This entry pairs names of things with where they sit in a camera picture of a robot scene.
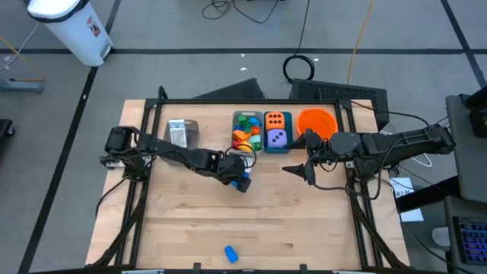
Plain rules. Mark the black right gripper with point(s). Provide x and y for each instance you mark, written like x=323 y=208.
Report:
x=342 y=146

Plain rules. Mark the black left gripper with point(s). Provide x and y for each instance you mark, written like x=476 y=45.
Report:
x=230 y=167

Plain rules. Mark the purple foam die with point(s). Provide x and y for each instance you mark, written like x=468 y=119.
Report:
x=277 y=139

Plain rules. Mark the yellow toy block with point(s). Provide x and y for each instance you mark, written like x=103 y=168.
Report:
x=245 y=147

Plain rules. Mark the red toy block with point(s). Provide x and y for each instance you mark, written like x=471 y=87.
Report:
x=235 y=144

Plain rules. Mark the mint green brick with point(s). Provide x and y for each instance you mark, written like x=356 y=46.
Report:
x=255 y=139

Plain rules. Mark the orange foam die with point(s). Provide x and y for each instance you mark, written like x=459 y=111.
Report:
x=274 y=121

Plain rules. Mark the orange toy block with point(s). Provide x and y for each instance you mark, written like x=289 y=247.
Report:
x=241 y=135

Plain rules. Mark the orange-red brick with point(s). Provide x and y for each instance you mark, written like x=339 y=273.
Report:
x=255 y=130

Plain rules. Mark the blue square stud brick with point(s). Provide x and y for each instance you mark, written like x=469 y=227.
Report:
x=237 y=128

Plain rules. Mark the dark green brick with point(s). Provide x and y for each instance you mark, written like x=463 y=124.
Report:
x=247 y=127

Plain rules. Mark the light blue rounded block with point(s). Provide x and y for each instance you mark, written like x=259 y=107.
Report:
x=255 y=122

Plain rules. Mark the bright green toy block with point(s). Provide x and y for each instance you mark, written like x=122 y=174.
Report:
x=242 y=118

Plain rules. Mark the blue rounded toy block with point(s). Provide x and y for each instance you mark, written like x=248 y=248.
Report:
x=231 y=254

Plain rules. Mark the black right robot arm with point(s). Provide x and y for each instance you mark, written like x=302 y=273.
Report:
x=403 y=146

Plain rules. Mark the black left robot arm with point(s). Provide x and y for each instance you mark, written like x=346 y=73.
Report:
x=171 y=150

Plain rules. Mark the teal plastic bin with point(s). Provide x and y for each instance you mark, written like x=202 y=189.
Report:
x=290 y=129

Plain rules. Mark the orange pumpkin bucket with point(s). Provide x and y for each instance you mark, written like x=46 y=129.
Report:
x=317 y=122

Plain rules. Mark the light grey plastic bin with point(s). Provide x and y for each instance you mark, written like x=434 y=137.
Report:
x=232 y=133

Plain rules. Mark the black computer tower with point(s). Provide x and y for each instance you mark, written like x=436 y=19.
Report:
x=342 y=91

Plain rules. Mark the taupe plastic bin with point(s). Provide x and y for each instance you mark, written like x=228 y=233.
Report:
x=192 y=131

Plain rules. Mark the black slanted panel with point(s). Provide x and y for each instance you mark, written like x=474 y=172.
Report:
x=239 y=91

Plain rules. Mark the black table edge clamp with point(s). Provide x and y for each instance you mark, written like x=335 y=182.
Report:
x=197 y=267
x=303 y=268

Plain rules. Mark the white paper sheet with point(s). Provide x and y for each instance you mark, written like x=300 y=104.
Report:
x=412 y=215
x=403 y=186

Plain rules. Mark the black floor beam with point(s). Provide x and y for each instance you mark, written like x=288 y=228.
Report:
x=426 y=194

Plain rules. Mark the grey desk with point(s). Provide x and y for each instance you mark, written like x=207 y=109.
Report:
x=464 y=163
x=456 y=207

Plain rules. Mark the black desk device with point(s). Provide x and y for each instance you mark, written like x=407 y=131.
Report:
x=479 y=118

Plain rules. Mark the black backlit keyboard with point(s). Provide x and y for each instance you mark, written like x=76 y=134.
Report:
x=472 y=239

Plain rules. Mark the white trash bin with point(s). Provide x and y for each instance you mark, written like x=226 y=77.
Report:
x=76 y=30

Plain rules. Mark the grey metal floor base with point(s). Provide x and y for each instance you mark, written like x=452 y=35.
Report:
x=23 y=86

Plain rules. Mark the black caster base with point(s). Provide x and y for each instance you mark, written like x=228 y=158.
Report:
x=4 y=129

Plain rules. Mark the silver aluminium bracket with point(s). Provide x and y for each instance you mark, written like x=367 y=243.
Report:
x=348 y=165
x=114 y=164

